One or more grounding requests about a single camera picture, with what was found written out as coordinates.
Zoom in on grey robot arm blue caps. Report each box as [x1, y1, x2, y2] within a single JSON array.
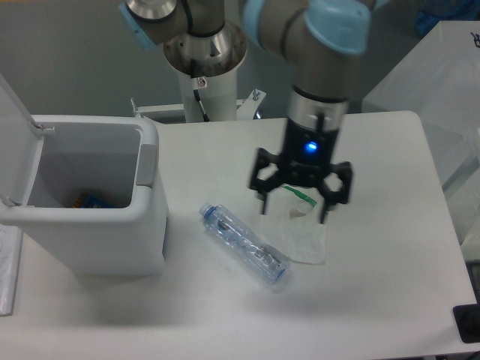
[[119, 1, 375, 223]]

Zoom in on blue orange item in bin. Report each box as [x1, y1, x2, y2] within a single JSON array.
[[73, 193, 115, 209]]

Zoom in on white metal base frame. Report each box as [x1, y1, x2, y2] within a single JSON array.
[[130, 88, 266, 124]]

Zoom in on black device at edge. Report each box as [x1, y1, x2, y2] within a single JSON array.
[[453, 304, 479, 344]]

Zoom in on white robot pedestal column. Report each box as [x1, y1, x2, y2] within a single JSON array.
[[178, 70, 237, 123]]

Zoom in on clear plastic document sleeve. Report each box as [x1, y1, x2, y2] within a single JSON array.
[[1, 224, 23, 317]]

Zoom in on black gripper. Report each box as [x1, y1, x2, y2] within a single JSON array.
[[248, 119, 353, 224]]

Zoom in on white plastic trash can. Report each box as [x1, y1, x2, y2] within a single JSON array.
[[1, 81, 168, 276]]

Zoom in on clear plastic water bottle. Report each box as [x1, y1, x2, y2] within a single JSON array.
[[199, 202, 291, 290]]

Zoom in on black cable on pedestal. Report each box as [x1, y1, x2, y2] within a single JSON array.
[[190, 59, 211, 123]]

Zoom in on white plastic bag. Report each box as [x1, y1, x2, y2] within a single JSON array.
[[260, 185, 328, 265]]

